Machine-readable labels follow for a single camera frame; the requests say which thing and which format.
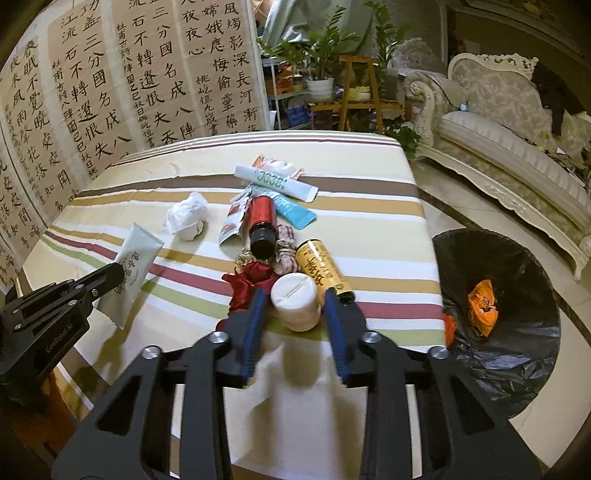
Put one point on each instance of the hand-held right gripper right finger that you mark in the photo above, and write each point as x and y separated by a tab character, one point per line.
336	323

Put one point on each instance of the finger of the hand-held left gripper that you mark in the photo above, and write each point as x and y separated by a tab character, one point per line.
99	279

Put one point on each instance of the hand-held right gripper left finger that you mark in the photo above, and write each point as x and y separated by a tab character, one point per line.
252	323

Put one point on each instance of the white cream tube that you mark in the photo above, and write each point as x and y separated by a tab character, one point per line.
134	258

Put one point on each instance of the white plastic jar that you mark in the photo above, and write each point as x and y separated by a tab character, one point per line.
295	295

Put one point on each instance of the white green toothpaste tube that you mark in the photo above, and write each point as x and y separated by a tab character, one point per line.
272	180

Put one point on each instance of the trash bin with black bag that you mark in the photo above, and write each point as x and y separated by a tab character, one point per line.
508	369

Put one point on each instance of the red cloth flower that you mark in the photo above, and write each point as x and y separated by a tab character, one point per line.
249	277

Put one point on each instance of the yellow drink can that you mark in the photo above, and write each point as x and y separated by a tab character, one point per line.
316	263

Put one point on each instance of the striped tablecloth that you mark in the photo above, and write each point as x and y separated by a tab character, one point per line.
138	194

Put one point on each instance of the red and white sachet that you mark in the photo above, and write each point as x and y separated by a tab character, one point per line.
231	226

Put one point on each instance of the red bottle with black cap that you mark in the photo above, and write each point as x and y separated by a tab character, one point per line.
262	217

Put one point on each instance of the crumpled white tissue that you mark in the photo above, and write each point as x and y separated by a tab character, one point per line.
187	217

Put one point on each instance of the red wrapper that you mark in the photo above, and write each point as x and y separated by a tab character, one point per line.
449	327

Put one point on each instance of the blue tube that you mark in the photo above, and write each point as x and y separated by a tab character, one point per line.
295	212

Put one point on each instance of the orange plastic bag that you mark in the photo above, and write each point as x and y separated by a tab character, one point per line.
482	309

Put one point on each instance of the clear orange-edged wrapper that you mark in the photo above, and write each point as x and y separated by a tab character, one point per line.
277	165

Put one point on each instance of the small leafy floor plant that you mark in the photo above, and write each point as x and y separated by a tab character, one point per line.
406	138

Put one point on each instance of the calligraphy screen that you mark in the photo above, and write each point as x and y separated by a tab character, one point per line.
138	69

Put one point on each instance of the wooden stool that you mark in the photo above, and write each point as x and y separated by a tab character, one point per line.
358	106

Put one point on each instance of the yellow bowl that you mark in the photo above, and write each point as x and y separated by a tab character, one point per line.
359	94

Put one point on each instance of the white metal shelf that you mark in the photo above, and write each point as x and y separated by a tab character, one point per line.
277	92

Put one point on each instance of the green plant in white pot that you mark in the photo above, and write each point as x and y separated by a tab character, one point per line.
320	87

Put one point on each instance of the cream ornate sofa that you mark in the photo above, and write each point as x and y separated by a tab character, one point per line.
498	138

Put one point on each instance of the tall green plant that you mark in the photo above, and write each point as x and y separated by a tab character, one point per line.
388	32

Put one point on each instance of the grey hanging cloth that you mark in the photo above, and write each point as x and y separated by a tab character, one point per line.
295	23

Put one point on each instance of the black cloth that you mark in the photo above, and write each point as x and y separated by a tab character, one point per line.
554	92

